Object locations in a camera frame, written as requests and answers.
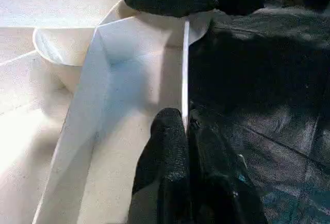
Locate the black plastic mat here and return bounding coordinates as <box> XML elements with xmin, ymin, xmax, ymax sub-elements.
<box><xmin>184</xmin><ymin>0</ymin><xmax>330</xmax><ymax>224</ymax></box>

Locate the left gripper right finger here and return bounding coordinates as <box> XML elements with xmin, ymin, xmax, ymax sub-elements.
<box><xmin>189</xmin><ymin>109</ymin><xmax>269</xmax><ymax>224</ymax></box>

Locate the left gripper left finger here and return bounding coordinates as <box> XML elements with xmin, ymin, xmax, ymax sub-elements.
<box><xmin>131</xmin><ymin>107</ymin><xmax>190</xmax><ymax>224</ymax></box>

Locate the white plastic table top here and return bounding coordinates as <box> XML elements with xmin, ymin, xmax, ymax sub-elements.
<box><xmin>0</xmin><ymin>0</ymin><xmax>215</xmax><ymax>224</ymax></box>

